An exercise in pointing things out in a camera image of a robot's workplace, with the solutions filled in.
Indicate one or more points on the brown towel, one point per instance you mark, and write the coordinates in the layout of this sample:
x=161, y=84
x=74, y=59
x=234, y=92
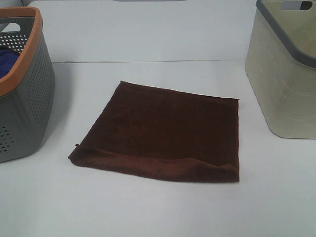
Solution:
x=164, y=134

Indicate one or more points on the blue towel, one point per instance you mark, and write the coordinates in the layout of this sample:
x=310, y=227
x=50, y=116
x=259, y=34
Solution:
x=7, y=61

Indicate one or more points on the grey basket with orange rim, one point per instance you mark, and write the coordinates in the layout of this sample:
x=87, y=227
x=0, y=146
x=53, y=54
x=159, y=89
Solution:
x=27, y=90

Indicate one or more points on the beige basket with grey rim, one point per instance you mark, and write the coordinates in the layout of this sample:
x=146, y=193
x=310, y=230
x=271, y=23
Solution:
x=281, y=66

